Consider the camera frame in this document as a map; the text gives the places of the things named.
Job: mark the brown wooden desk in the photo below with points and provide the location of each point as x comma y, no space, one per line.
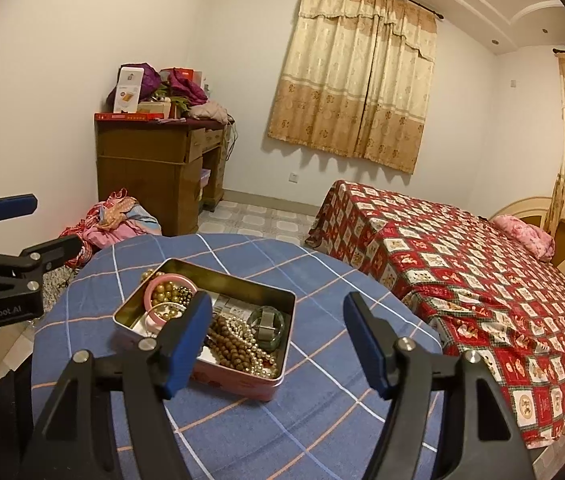
147,175

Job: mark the bed with red quilt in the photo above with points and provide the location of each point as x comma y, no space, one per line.
462,285

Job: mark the cream box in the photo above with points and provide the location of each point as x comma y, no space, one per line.
155,107

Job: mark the pink pillow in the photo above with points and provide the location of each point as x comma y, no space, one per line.
522,235

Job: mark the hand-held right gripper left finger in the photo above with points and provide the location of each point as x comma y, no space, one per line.
187,355

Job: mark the white printed box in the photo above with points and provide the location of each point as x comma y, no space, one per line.
129,90

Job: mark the pink bangle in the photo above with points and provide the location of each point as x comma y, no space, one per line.
148,296

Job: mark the flat red box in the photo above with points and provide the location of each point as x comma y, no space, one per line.
127,117

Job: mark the pink quilted cloth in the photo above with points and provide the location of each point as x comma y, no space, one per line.
210,111

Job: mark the printed paper leaflet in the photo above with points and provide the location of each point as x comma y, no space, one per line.
227,305

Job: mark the blue checked tablecloth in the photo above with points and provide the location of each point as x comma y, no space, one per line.
312,410

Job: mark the magenta cloth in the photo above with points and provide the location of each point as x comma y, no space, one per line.
187,90

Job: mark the pink tin box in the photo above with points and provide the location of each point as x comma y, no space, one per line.
242,385

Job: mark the purple cloth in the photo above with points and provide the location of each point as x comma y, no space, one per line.
150,80

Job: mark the orange red box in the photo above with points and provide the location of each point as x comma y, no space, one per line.
187,72

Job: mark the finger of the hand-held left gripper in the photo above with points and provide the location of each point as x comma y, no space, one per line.
12,205
47,255

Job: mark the small pink box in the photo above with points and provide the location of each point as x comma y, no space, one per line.
206,178

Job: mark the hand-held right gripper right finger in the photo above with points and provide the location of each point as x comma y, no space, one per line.
367,345

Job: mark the pile of colourful clothes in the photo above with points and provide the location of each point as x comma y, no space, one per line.
112,225

